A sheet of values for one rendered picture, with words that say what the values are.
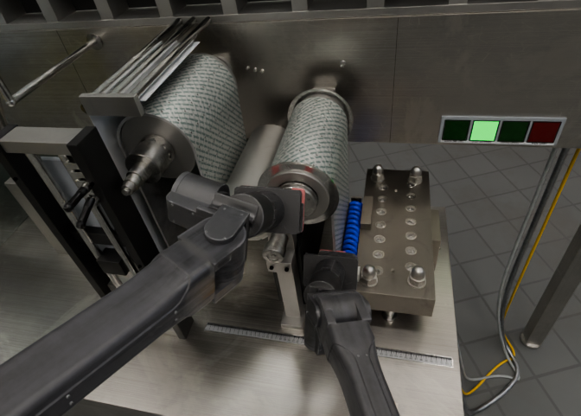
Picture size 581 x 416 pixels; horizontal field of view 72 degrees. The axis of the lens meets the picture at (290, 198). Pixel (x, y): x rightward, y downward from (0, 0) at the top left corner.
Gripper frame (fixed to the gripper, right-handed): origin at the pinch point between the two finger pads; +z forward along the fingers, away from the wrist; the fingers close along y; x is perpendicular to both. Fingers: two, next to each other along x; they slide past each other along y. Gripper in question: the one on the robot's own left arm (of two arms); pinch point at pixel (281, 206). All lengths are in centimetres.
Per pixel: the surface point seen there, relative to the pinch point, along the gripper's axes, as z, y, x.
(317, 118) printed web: 12.1, 3.4, 16.5
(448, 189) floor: 198, 56, 1
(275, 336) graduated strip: 19.5, -4.8, -30.8
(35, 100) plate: 30, -81, 23
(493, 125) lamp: 32, 40, 19
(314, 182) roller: 1.1, 5.3, 4.2
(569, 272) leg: 88, 80, -23
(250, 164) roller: 12.7, -10.2, 7.0
